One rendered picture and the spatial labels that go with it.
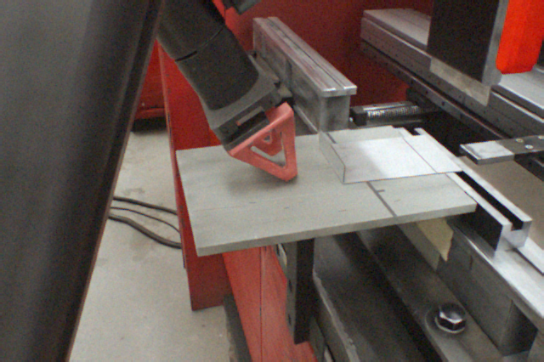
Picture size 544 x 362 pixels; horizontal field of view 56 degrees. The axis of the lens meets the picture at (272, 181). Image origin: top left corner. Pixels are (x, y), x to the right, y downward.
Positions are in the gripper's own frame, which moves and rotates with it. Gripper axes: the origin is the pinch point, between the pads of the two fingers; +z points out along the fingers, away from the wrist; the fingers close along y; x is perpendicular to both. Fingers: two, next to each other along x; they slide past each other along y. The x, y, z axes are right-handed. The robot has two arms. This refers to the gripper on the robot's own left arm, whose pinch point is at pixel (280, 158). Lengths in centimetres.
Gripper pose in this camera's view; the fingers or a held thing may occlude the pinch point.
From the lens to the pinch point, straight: 51.7
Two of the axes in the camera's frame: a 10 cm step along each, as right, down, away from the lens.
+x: -8.3, 5.5, 0.7
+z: 4.9, 6.8, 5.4
